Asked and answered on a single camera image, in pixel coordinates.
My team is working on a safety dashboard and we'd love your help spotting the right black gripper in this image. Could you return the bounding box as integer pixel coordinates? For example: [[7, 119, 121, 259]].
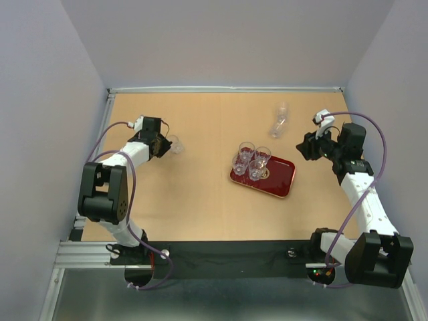
[[294, 124, 344, 162]]

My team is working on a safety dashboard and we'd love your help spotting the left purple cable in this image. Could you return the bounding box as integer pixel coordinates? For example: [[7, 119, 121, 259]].
[[88, 122, 175, 291]]

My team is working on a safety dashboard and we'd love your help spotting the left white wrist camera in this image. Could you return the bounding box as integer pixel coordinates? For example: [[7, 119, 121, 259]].
[[127, 116, 144, 132]]

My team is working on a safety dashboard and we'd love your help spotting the clear glass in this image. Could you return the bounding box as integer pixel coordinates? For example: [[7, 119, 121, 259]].
[[167, 135, 184, 154], [232, 154, 249, 176], [254, 146, 272, 167], [269, 114, 288, 138], [276, 102, 289, 122], [248, 160, 265, 181], [238, 141, 255, 162]]

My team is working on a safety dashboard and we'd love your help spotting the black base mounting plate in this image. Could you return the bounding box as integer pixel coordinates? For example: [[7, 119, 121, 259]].
[[106, 240, 325, 281]]

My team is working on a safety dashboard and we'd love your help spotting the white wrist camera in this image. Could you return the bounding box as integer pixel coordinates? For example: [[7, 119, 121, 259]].
[[312, 109, 335, 139], [127, 116, 144, 132]]

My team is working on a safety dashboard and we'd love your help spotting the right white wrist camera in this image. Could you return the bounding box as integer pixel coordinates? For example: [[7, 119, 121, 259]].
[[312, 109, 335, 139]]

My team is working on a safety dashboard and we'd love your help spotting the circuit board with leds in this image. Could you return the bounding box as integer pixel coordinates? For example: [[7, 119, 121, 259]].
[[307, 267, 336, 284]]

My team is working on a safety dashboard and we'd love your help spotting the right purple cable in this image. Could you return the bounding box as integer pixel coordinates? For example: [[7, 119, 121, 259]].
[[312, 112, 387, 289]]

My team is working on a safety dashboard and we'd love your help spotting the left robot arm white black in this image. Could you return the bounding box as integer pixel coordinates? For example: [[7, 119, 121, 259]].
[[78, 116, 172, 263]]

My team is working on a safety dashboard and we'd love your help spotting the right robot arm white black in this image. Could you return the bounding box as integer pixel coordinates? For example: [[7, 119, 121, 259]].
[[296, 120, 414, 288]]

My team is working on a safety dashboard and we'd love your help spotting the purple cable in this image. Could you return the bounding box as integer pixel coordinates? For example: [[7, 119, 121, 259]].
[[88, 122, 175, 291], [312, 112, 387, 289]]

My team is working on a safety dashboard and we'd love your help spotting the red lacquer tray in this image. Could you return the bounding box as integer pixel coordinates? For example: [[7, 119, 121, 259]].
[[229, 156, 296, 198]]

